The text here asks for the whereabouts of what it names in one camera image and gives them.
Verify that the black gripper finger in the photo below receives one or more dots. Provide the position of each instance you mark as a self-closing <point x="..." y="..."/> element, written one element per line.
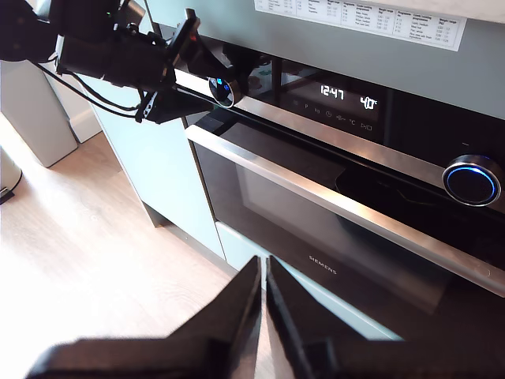
<point x="300" y="323"/>
<point x="233" y="316"/>
<point x="181" y="104"/>
<point x="205" y="61"/>

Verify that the round mode knob blue symbols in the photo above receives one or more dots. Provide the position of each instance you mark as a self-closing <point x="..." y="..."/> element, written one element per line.
<point x="221" y="91"/>

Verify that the black built-in oven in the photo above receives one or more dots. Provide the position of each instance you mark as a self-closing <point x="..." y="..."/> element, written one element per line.
<point x="300" y="213"/>

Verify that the oven digital display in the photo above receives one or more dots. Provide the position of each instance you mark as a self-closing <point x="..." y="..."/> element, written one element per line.
<point x="335" y="106"/>

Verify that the grey-green cabinet front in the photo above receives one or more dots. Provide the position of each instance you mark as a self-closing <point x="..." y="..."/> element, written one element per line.
<point x="158" y="166"/>

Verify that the white tall bin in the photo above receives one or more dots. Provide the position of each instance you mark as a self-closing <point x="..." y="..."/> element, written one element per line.
<point x="35" y="114"/>

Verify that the white printed label sticker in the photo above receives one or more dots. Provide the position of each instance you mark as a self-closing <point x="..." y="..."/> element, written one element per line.
<point x="367" y="19"/>

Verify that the white round pedal bin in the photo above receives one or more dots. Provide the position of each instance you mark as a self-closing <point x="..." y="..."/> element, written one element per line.
<point x="8" y="173"/>

